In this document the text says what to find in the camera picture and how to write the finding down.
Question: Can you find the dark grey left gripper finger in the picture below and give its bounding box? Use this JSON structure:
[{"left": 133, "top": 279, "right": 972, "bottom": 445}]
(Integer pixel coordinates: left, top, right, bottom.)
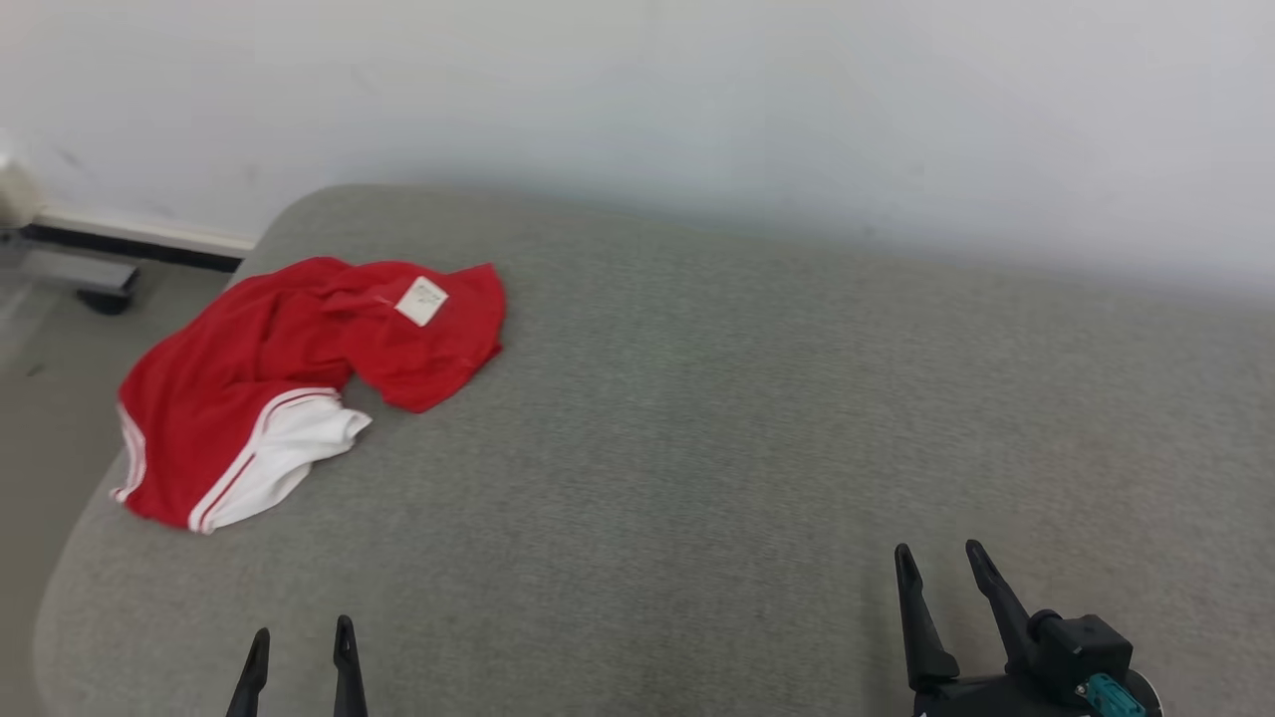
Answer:
[
  {"left": 225, "top": 627, "right": 271, "bottom": 717},
  {"left": 333, "top": 614, "right": 370, "bottom": 717}
]

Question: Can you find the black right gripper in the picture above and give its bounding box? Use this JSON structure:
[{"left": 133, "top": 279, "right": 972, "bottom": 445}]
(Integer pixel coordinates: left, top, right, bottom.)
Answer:
[{"left": 893, "top": 539, "right": 1092, "bottom": 717}]

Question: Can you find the red garment white ribbed trim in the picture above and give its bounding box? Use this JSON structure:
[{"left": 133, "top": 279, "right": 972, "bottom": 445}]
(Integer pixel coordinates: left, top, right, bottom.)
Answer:
[{"left": 112, "top": 256, "right": 507, "bottom": 536}]

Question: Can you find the grey stand base black foot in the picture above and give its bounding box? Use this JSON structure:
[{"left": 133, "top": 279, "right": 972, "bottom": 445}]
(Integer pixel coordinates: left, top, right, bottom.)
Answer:
[{"left": 0, "top": 239, "right": 140, "bottom": 316}]

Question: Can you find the teal right camera cable connector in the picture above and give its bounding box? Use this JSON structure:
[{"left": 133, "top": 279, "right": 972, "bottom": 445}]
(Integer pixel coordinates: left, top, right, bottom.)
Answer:
[{"left": 1076, "top": 674, "right": 1147, "bottom": 717}]

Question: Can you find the white wall baseboard black strip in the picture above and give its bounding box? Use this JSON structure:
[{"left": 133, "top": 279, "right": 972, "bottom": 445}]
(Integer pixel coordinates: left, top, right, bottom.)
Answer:
[{"left": 30, "top": 207, "right": 257, "bottom": 273}]

